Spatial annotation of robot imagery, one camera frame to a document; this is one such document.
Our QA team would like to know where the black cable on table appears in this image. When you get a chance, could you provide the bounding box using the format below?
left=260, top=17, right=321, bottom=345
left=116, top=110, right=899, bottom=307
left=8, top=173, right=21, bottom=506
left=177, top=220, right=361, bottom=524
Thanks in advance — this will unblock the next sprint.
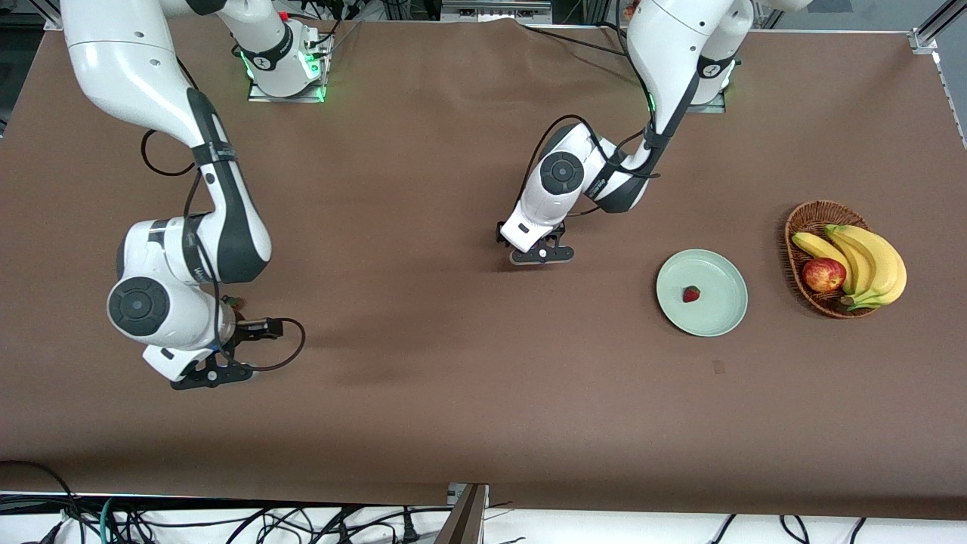
left=520, top=24, right=632, bottom=57

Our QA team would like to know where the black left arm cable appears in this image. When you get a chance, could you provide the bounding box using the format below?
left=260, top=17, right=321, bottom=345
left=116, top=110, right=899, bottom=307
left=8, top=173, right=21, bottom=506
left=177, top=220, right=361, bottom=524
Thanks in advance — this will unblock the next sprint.
left=516, top=0, right=662, bottom=220

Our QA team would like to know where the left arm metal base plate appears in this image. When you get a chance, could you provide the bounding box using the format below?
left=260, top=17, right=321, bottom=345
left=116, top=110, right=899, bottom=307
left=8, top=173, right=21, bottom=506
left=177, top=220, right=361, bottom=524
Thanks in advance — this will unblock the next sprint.
left=646, top=57, right=737, bottom=114

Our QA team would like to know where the grey metal rail bracket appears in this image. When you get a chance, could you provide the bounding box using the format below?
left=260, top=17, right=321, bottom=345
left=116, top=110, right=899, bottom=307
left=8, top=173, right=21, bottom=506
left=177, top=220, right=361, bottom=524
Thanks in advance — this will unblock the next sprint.
left=440, top=0, right=554, bottom=23

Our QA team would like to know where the red yellow apple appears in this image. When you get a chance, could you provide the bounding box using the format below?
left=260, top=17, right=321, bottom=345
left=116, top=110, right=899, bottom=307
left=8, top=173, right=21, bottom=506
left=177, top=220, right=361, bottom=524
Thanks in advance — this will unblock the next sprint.
left=802, top=257, right=848, bottom=295

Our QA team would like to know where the brown wicker basket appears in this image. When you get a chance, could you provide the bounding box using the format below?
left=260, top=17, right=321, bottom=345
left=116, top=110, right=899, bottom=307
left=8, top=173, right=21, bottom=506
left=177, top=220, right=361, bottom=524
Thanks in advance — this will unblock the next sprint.
left=784, top=199, right=881, bottom=320

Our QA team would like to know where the yellow banana bunch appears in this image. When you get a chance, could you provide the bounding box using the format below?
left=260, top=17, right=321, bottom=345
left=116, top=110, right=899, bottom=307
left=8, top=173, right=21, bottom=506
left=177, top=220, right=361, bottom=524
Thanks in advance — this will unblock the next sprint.
left=791, top=224, right=907, bottom=312

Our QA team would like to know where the dark upright frame post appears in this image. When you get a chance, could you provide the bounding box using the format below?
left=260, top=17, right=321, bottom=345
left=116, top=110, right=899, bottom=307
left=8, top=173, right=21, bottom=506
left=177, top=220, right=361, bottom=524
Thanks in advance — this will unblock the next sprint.
left=433, top=484, right=490, bottom=544

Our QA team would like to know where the brown table cover sheet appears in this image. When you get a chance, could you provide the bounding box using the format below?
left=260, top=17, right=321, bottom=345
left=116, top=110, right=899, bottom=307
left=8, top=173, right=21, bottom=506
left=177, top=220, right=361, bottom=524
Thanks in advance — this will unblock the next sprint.
left=0, top=15, right=967, bottom=522

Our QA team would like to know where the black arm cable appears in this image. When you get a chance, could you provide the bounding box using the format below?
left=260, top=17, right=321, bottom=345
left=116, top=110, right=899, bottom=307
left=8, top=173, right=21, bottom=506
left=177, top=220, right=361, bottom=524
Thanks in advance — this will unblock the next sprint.
left=516, top=0, right=662, bottom=220
left=141, top=57, right=307, bottom=373

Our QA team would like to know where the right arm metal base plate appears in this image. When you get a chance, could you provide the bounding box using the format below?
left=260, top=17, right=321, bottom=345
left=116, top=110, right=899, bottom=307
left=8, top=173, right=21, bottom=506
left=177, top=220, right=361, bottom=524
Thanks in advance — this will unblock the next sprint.
left=247, top=30, right=333, bottom=104

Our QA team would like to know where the pale green round plate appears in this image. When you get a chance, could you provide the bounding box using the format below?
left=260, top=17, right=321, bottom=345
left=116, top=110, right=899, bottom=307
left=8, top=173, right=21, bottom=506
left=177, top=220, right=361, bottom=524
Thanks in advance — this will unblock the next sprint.
left=656, top=249, right=749, bottom=338

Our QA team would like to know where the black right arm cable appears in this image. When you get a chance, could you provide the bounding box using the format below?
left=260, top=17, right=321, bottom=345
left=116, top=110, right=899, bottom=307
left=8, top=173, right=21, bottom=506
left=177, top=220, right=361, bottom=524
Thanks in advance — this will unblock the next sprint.
left=141, top=57, right=307, bottom=373

